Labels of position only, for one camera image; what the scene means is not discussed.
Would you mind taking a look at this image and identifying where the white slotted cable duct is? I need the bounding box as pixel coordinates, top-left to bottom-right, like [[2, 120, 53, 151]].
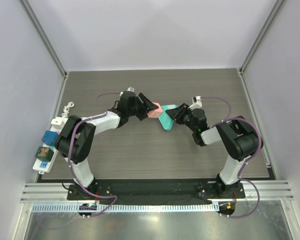
[[32, 202, 219, 213]]

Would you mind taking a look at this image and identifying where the blue cube socket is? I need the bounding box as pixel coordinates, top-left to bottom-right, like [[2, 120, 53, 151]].
[[41, 130, 59, 146]]

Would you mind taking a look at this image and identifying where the right aluminium frame post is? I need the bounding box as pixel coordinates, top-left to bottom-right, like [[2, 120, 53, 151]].
[[237, 0, 286, 76]]

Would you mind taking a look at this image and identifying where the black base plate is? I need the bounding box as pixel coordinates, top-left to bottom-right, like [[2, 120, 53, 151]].
[[66, 178, 246, 206]]

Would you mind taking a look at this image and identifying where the white coiled power cord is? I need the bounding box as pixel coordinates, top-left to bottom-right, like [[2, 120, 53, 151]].
[[60, 101, 75, 119]]

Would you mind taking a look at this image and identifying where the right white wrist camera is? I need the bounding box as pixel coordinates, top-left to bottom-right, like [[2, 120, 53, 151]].
[[188, 96, 202, 110]]

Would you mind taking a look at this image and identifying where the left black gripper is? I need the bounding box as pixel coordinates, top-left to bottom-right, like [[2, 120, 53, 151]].
[[127, 93, 159, 121]]

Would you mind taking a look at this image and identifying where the left aluminium frame post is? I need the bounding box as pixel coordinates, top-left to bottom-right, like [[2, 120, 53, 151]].
[[18, 0, 67, 79]]

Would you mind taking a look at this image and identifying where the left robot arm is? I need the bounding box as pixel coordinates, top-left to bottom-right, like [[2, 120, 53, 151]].
[[54, 89, 160, 200]]

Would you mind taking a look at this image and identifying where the dark green cube socket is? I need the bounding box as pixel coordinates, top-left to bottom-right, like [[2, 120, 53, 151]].
[[35, 146, 55, 162]]

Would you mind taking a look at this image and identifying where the teal triangular socket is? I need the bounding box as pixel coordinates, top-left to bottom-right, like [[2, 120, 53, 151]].
[[158, 104, 178, 131]]

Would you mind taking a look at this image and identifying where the white power strip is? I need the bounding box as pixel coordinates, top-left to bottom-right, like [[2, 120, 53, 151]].
[[32, 117, 68, 175]]

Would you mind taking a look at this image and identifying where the aluminium frame post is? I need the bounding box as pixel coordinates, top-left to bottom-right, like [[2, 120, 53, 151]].
[[237, 0, 286, 76], [18, 0, 67, 79]]

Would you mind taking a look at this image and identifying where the aluminium front rail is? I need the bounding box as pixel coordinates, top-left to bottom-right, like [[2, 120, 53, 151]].
[[21, 180, 294, 202]]

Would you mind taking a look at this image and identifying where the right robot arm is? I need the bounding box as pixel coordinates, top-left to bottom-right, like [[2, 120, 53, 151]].
[[166, 103, 263, 198]]

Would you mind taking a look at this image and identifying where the pink cube socket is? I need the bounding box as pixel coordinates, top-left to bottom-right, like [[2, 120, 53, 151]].
[[147, 102, 163, 119]]

